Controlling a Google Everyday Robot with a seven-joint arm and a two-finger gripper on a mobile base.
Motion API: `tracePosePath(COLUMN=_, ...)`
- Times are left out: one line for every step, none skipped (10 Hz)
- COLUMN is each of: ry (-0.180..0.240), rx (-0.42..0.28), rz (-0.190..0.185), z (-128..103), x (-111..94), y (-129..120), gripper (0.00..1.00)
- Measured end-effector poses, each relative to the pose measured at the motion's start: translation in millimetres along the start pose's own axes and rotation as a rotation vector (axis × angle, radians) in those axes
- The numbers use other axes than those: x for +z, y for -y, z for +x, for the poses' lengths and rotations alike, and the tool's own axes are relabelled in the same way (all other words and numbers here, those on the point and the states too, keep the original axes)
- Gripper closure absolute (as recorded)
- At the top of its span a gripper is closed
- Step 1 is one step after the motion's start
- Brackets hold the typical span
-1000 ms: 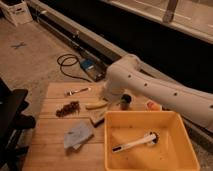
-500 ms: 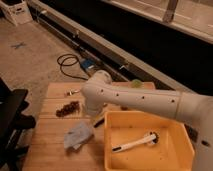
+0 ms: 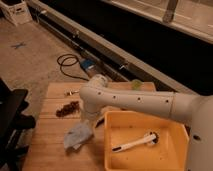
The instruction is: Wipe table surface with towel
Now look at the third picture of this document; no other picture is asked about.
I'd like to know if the grey-blue cloth towel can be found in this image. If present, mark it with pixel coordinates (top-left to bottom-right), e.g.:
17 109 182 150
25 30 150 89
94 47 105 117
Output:
63 121 93 150

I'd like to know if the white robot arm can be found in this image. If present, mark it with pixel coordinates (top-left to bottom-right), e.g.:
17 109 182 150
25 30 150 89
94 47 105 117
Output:
79 74 213 171

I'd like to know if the blue power tool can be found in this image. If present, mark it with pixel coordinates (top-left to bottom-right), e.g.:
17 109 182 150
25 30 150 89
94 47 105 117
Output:
80 59 105 80

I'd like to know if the light green cup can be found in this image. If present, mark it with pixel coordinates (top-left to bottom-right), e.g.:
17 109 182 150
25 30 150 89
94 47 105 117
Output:
131 79 142 90

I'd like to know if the small wooden block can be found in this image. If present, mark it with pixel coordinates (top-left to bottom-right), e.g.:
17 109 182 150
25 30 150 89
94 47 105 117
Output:
95 116 104 128

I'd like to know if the brown crumb pile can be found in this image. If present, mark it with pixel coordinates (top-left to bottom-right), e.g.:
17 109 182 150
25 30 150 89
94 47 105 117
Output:
56 101 80 117

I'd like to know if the white dish brush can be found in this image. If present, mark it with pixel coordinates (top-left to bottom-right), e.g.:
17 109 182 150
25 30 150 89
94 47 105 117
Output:
112 132 158 152

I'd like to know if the yellow plastic bin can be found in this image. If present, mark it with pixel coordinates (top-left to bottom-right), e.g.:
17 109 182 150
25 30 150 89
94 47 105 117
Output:
104 111 189 171

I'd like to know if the black chair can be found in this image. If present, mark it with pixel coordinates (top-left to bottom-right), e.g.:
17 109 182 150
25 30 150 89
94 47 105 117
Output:
0 78 36 171

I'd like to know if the white storage box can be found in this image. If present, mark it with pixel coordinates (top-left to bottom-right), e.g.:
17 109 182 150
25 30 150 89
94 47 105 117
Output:
0 0 32 26

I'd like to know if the black cable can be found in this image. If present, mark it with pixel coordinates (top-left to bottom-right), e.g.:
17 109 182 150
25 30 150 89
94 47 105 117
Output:
56 53 91 82

